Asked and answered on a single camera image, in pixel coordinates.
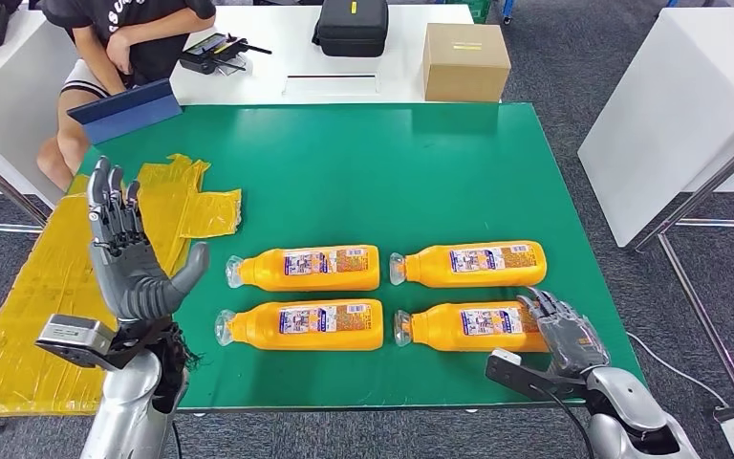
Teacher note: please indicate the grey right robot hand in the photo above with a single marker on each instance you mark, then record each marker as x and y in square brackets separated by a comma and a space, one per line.
[569, 342]

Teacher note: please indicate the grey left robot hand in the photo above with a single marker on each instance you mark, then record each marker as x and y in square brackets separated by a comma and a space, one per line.
[126, 272]

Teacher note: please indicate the orange plastic bottle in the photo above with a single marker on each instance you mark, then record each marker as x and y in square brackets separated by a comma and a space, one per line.
[316, 279]
[304, 339]
[443, 336]
[468, 279]

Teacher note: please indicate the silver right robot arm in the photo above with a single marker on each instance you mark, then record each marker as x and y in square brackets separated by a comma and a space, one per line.
[626, 405]

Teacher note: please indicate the yellow taped cardboard sheet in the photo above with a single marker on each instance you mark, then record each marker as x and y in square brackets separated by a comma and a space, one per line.
[38, 304]

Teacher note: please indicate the blue tablet case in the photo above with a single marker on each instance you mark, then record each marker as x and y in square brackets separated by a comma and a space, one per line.
[126, 117]

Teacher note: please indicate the white desk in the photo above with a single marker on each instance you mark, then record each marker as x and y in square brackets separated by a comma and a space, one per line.
[278, 38]
[6, 82]

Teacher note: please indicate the person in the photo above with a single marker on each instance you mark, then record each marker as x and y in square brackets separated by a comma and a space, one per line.
[145, 44]

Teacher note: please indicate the black remote controller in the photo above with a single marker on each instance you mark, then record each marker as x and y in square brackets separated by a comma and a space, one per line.
[205, 57]

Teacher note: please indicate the white table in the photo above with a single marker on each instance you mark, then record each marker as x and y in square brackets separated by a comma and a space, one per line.
[671, 114]

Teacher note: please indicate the brown cardboard box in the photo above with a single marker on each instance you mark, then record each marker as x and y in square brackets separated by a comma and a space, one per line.
[465, 69]

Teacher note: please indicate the black zip carry case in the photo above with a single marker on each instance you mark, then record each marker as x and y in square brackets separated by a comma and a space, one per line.
[349, 32]

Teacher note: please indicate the blue rack leg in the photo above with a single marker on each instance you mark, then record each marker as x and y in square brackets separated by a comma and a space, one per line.
[507, 7]

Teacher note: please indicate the green plastic crate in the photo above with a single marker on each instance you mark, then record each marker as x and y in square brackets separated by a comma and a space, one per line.
[478, 7]

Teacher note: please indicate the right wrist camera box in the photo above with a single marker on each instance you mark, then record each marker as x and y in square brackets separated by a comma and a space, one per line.
[512, 374]

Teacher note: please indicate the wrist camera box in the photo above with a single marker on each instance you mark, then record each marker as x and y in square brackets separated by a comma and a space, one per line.
[512, 374]
[76, 336]

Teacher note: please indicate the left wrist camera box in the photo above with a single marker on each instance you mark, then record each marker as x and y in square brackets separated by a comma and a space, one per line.
[76, 336]

